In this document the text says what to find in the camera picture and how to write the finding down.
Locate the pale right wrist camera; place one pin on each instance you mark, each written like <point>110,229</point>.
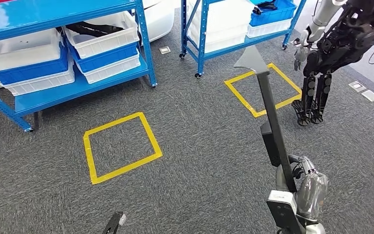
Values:
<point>282,206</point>

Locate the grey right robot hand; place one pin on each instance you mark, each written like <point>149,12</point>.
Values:
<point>312,193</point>

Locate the black plastic plate bracket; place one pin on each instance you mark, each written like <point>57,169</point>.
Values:
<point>272,113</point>

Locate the white car with red stripe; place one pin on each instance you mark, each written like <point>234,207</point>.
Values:
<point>161,19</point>

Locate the white crate stack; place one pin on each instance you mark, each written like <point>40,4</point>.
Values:
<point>225,25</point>

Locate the black part in crate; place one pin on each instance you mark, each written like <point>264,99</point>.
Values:
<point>90,29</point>

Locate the metal floor socket plate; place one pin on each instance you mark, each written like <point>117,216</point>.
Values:
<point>357,86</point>
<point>164,50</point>
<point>370,96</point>

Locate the black humanoid robot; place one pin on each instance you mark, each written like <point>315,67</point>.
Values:
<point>335,48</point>

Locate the blue metal shelf rack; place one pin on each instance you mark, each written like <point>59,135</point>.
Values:
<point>45,13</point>
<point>203,32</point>

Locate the black parts in crate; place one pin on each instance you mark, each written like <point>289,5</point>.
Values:
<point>264,6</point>

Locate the yellow floor tape square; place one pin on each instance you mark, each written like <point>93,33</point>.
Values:
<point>238,97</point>
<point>125,168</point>

